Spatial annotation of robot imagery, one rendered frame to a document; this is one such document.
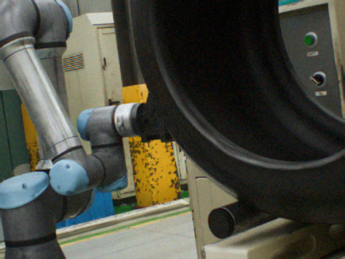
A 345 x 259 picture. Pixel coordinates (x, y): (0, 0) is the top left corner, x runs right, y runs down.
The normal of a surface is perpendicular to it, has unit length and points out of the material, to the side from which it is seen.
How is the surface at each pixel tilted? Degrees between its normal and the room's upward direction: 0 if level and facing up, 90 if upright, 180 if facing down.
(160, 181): 90
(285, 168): 101
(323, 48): 90
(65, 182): 90
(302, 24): 90
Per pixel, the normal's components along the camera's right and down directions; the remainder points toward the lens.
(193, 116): 0.45, -0.70
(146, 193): -0.80, 0.14
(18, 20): 0.57, -0.40
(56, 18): 0.87, -0.09
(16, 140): 0.58, -0.04
